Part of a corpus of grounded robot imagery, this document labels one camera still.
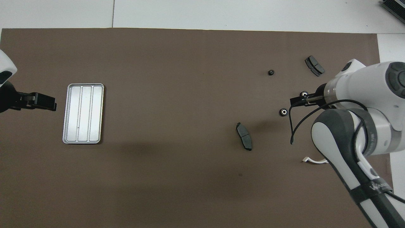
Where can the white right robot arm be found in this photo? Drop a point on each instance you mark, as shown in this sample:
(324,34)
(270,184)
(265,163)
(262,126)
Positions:
(364,88)

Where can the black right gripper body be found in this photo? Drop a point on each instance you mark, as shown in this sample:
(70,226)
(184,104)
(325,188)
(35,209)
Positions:
(321,96)

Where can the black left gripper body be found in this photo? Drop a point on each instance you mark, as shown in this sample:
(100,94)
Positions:
(12,99)

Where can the brown paper table mat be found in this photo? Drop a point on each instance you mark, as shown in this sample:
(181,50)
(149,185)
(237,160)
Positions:
(158,63)

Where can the grey ribbed device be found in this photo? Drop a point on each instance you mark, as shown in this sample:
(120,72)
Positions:
(395,8)

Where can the silver metal tray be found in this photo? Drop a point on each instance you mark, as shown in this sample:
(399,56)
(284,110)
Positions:
(84,114)

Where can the dark grey brake pad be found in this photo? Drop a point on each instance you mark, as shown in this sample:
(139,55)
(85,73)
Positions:
(244,136)
(314,66)

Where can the white curved plastic bracket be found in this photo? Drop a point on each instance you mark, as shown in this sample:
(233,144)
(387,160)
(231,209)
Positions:
(311,160)

